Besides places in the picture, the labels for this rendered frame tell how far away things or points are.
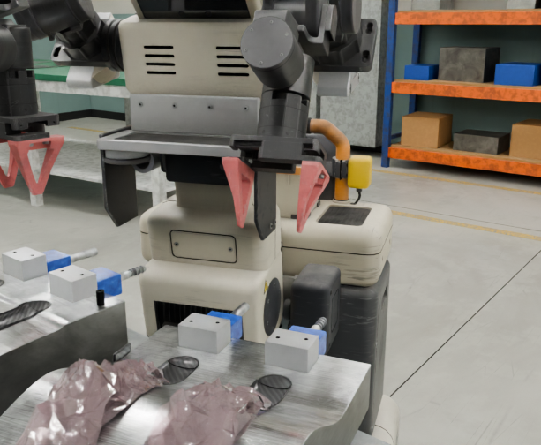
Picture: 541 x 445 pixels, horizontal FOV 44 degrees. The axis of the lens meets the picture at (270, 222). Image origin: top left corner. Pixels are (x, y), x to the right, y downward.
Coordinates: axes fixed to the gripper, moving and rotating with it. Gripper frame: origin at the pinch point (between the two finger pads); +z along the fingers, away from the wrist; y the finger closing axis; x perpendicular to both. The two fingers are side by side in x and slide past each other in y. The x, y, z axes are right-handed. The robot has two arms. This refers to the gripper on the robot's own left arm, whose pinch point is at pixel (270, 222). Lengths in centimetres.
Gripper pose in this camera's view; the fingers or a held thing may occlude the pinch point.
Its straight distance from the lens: 75.3
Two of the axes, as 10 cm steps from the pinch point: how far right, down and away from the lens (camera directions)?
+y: 9.6, 0.8, -2.7
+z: -1.2, 9.8, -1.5
